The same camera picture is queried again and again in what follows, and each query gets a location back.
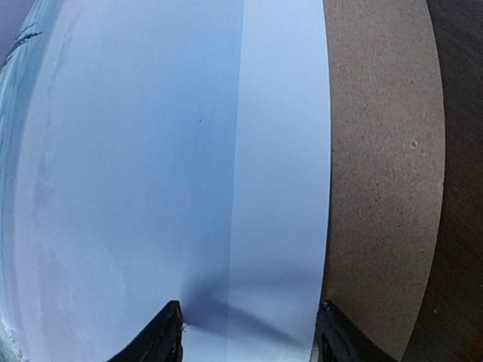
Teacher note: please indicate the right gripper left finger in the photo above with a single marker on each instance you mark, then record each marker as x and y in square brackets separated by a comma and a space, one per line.
[159, 341]

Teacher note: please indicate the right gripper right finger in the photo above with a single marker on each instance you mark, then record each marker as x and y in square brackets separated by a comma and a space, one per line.
[339, 339]

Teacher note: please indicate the landscape photo print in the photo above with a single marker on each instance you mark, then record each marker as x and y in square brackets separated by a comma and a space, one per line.
[164, 150]

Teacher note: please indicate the brown backing board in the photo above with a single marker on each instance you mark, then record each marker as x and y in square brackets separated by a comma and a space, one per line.
[388, 164]

